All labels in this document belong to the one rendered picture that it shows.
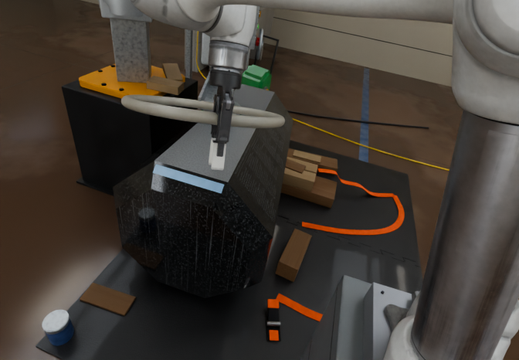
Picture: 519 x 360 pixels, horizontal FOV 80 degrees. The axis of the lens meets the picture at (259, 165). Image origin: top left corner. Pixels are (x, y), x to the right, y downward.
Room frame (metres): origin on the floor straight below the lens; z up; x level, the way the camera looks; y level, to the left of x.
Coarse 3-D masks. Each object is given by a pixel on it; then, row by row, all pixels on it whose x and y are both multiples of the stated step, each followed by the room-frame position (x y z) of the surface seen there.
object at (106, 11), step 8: (104, 8) 1.74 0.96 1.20; (112, 8) 1.74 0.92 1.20; (120, 8) 1.74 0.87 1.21; (128, 8) 1.75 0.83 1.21; (136, 8) 1.77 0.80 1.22; (104, 16) 1.73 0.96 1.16; (112, 16) 1.75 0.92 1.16; (120, 16) 1.76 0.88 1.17; (128, 16) 1.75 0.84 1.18; (136, 16) 1.77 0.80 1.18; (144, 16) 1.80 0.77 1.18
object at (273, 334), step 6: (270, 300) 0.96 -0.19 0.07; (276, 300) 0.96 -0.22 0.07; (270, 306) 0.93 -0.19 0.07; (276, 306) 0.93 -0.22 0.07; (270, 312) 0.90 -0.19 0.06; (276, 312) 0.90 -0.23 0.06; (270, 318) 0.87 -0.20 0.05; (276, 318) 0.87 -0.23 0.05; (270, 324) 0.84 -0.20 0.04; (276, 324) 0.85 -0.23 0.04; (270, 330) 0.82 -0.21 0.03; (276, 330) 0.83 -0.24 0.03; (270, 336) 0.79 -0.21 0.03; (276, 336) 0.80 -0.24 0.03
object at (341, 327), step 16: (336, 288) 0.63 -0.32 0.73; (352, 288) 0.59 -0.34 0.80; (368, 288) 0.60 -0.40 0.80; (336, 304) 0.56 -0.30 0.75; (352, 304) 0.53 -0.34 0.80; (336, 320) 0.50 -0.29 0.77; (352, 320) 0.49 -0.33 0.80; (320, 336) 0.55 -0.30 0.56; (336, 336) 0.44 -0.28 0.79; (352, 336) 0.44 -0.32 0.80; (304, 352) 0.62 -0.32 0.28; (320, 352) 0.48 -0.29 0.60; (336, 352) 0.40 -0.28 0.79; (352, 352) 0.40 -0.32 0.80
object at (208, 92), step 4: (212, 68) 1.42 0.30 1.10; (208, 76) 1.30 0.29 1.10; (208, 80) 1.26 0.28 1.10; (204, 84) 1.21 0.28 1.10; (208, 84) 1.26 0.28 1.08; (204, 88) 1.17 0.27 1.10; (208, 88) 1.26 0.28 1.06; (212, 88) 1.29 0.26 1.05; (216, 88) 1.30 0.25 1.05; (200, 92) 1.12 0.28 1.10; (204, 92) 1.15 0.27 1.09; (208, 92) 1.24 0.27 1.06; (212, 92) 1.25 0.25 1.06; (216, 92) 1.25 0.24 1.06; (232, 92) 1.21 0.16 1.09; (200, 96) 1.08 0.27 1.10; (204, 96) 1.15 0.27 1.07; (208, 96) 1.20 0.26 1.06; (212, 96) 1.21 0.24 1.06; (232, 96) 1.25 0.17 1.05; (200, 100) 1.07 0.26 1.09; (204, 100) 1.14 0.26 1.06; (208, 100) 1.15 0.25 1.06; (212, 100) 1.16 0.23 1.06
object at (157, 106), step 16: (128, 96) 0.79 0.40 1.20; (144, 96) 0.92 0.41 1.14; (160, 96) 0.99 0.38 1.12; (144, 112) 0.67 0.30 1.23; (160, 112) 0.65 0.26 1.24; (176, 112) 0.65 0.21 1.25; (192, 112) 0.65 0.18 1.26; (208, 112) 0.67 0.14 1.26; (240, 112) 1.06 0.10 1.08; (256, 112) 1.02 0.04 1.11
